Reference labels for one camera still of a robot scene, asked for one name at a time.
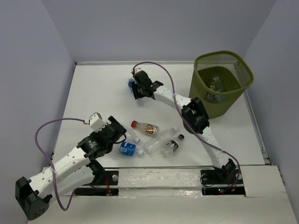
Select Pocari Sweat blue label bottle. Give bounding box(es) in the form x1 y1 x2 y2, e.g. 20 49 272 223
206 77 225 100

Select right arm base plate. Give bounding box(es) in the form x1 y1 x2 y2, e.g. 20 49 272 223
199 169 246 196

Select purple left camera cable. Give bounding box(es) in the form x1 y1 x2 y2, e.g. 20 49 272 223
35 118 92 211

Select orange juice bottle white cap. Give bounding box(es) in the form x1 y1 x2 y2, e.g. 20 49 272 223
209 85 217 92

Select tall clear bottle white cap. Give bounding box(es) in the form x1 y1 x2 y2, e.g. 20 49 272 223
142 126 178 156

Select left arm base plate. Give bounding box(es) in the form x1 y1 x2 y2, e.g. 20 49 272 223
74 170 119 196

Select blue label bottle white cap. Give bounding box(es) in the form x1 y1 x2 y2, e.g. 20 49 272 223
112 141 143 157

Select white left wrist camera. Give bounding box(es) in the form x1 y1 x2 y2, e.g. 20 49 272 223
89 112 107 132

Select Pepsi bottle black cap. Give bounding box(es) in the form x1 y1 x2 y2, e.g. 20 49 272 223
161 134 185 158

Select red cap clear bottle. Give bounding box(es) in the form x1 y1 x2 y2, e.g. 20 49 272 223
131 120 158 136

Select green plastic waste bin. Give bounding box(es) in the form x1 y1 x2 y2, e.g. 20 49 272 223
189 50 254 119

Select clear bottle blue cap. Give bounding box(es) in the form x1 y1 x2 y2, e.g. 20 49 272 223
128 78 143 107

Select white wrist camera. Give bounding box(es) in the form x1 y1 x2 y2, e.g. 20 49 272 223
131 67 142 75
89 112 107 132

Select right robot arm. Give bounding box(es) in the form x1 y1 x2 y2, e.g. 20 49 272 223
131 70 241 183

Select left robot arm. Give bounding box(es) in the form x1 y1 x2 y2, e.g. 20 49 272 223
15 112 126 221

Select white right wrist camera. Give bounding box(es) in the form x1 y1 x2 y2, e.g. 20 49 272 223
131 67 142 75

